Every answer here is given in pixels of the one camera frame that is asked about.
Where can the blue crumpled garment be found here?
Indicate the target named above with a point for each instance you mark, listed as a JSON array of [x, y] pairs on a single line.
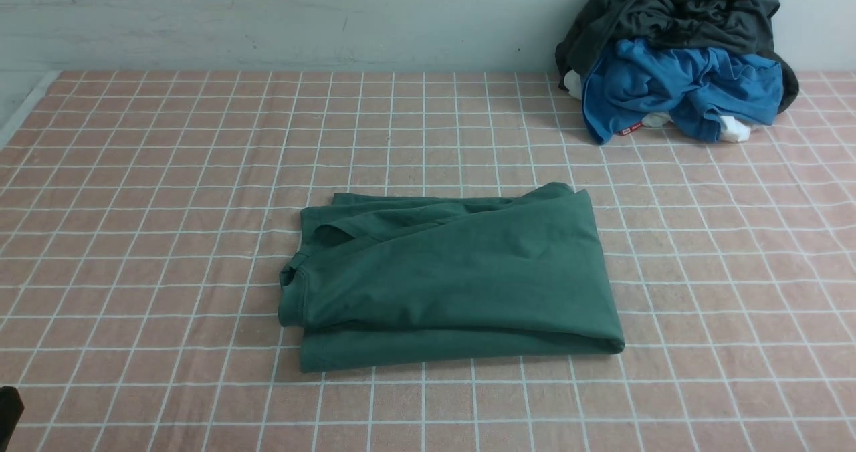
[[694, 86]]

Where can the dark grey crumpled garment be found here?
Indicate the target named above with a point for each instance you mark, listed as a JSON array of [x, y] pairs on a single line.
[[743, 27]]

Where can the green long sleeve shirt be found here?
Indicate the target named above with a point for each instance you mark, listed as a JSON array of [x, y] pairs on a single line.
[[382, 281]]

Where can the pink checkered tablecloth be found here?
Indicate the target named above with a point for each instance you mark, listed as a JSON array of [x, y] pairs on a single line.
[[146, 215]]

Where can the black gripper tip at edge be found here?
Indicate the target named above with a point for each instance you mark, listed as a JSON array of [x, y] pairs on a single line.
[[11, 409]]

